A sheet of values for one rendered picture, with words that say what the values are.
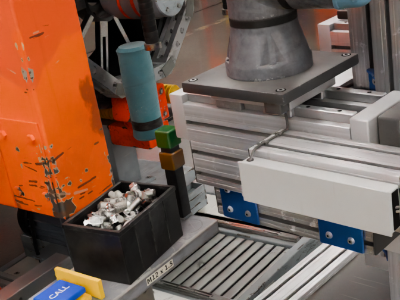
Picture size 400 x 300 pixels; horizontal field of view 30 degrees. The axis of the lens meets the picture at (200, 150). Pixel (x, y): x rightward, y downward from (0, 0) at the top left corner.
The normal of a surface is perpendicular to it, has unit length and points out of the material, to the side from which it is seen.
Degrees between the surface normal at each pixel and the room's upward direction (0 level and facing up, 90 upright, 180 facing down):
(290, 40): 73
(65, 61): 90
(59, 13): 90
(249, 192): 90
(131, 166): 90
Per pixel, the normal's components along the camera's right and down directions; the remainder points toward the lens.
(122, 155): 0.79, 0.11
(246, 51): -0.59, 0.09
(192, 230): -0.15, -0.92
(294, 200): -0.66, 0.37
